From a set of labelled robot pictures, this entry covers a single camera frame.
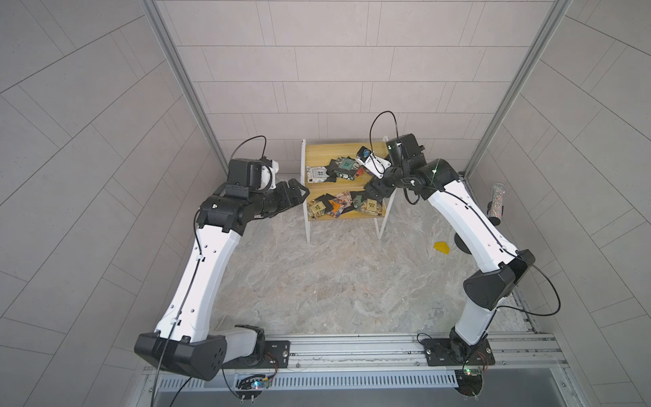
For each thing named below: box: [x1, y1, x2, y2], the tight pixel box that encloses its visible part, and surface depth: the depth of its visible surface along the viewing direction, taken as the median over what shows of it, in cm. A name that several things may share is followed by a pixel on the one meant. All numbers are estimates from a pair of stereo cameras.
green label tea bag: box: [333, 156, 360, 181], surface depth 75 cm
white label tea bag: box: [306, 166, 330, 184], surface depth 74 cm
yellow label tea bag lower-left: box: [306, 199, 327, 220], surface depth 86 cm
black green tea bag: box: [324, 158, 338, 183], surface depth 75 cm
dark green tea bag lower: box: [351, 194, 363, 212], surface depth 88 cm
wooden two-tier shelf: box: [300, 135, 398, 244], surface depth 79 cm
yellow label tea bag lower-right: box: [361, 198, 383, 216], surface depth 88 cm
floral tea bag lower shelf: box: [335, 189, 353, 210], surface depth 91 cm
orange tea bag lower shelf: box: [326, 198, 345, 218], surface depth 88 cm
